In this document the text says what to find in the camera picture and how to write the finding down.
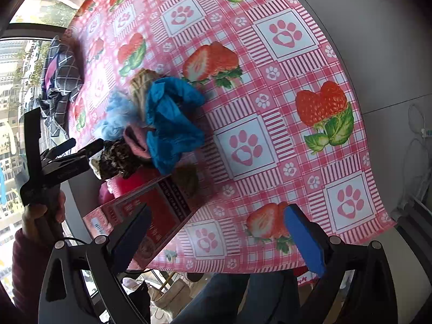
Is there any pink strawberry printed tablecloth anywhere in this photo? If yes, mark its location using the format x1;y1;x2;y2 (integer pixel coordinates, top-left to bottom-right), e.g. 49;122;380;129
66;0;397;274

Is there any grey plaid clothing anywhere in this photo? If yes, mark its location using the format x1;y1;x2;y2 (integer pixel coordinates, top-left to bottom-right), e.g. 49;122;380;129
39;35;85;132

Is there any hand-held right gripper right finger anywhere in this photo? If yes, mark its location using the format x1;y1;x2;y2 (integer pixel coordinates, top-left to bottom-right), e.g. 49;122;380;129
283;204;399;324

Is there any person's left hand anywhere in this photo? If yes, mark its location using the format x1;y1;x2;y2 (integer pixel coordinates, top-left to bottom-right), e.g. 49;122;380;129
22;190;67;240

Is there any dark furniture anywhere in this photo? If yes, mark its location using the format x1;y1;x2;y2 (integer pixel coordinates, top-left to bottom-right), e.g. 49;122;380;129
391;196;432;324

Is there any pink purple garment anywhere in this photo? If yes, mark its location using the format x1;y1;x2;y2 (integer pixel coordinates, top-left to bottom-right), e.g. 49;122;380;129
44;59;59;85

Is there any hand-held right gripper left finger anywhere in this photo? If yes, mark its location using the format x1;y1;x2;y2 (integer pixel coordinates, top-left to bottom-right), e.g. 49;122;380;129
38;203;153;324

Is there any white cable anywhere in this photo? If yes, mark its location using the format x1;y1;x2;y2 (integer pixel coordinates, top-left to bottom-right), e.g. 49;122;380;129
407;103;432;190

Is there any light blue fluffy cloth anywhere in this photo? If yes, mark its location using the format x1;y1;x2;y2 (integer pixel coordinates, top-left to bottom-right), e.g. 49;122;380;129
94;89;146;140

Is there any dark patterned scrunchie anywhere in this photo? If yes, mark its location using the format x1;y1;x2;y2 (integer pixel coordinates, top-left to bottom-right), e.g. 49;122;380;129
98;140;142;180

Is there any pink knit sock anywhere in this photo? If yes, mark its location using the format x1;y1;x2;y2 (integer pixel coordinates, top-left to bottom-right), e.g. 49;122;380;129
122;125;152;159

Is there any beige knitted cloth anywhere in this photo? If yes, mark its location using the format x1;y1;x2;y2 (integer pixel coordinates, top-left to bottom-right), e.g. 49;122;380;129
128;68;159;115

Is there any person's left forearm maroon sleeve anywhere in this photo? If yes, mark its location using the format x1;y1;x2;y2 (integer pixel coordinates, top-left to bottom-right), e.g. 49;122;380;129
12;228;52;308

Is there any teal blue cloth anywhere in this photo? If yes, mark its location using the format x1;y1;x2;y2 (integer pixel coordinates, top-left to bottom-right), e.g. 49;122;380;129
144;77;206;175

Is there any person's jeans leg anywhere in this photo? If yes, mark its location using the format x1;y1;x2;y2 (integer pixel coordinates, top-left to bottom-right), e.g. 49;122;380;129
172;270;301;324

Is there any beige bag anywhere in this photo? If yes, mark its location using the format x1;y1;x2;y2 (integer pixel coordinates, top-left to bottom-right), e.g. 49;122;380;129
148;272;206;311

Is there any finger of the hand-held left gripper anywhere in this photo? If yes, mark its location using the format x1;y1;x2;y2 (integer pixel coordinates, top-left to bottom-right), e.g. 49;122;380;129
45;138;105;185
41;138;77;164

